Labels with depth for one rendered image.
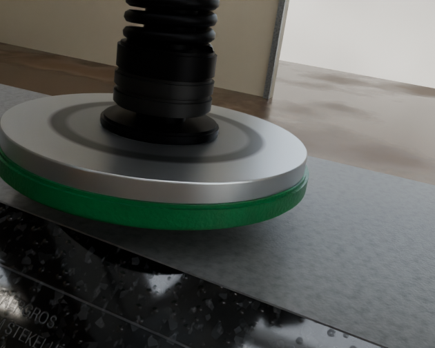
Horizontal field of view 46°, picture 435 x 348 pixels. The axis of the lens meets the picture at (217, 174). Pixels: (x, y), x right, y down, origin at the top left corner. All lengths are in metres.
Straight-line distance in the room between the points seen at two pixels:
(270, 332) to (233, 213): 0.07
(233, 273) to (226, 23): 5.24
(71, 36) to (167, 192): 6.19
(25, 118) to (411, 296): 0.27
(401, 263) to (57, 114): 0.26
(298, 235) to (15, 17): 6.66
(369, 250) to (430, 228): 0.08
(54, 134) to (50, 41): 6.31
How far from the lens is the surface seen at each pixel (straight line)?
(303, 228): 0.38
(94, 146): 0.32
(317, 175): 0.51
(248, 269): 0.31
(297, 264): 0.33
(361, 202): 0.46
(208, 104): 0.35
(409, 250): 0.39
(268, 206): 0.30
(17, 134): 0.33
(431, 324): 0.31
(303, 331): 0.28
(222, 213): 0.28
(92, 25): 6.27
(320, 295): 0.31
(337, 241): 0.38
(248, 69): 5.46
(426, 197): 0.52
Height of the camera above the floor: 0.98
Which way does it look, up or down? 20 degrees down
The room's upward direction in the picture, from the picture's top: 8 degrees clockwise
